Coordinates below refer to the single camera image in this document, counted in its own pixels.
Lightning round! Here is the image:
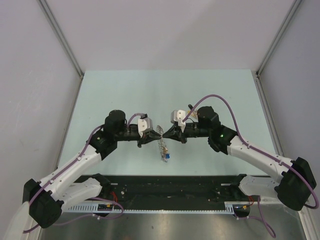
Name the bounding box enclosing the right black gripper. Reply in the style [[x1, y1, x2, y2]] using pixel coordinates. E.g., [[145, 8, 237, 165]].
[[162, 122, 211, 144]]

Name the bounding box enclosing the yellow tag key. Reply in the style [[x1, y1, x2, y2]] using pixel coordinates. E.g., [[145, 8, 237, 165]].
[[162, 147, 168, 154], [190, 111, 198, 120]]

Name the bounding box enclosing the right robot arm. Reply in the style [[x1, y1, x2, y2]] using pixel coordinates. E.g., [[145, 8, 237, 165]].
[[163, 106, 317, 211]]

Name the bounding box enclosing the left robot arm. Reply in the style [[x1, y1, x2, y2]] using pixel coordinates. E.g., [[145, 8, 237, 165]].
[[22, 110, 161, 229]]

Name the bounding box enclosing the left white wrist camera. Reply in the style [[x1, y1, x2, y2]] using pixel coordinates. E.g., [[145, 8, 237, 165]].
[[137, 113, 153, 138]]

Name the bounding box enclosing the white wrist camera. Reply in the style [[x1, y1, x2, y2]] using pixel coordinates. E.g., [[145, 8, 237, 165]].
[[170, 109, 186, 133], [137, 113, 153, 138]]

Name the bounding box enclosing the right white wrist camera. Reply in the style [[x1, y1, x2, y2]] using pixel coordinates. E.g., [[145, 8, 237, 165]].
[[170, 109, 186, 133]]

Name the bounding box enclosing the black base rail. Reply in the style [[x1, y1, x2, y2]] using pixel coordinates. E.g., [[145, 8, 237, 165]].
[[67, 173, 261, 211]]

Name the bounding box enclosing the slotted cable duct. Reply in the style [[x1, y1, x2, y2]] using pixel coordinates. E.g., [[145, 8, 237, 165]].
[[65, 202, 235, 215]]

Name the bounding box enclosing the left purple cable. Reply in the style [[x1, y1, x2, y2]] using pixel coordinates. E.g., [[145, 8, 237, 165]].
[[22, 112, 126, 235]]

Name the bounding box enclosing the left aluminium frame post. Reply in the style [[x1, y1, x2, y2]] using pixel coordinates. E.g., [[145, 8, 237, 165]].
[[37, 0, 85, 77]]

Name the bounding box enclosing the aluminium frame post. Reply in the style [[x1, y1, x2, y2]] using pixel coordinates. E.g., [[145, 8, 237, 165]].
[[37, 0, 85, 77], [256, 0, 305, 76]]

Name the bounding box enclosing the right aluminium frame post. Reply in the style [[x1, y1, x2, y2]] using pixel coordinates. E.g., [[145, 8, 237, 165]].
[[256, 0, 305, 76]]

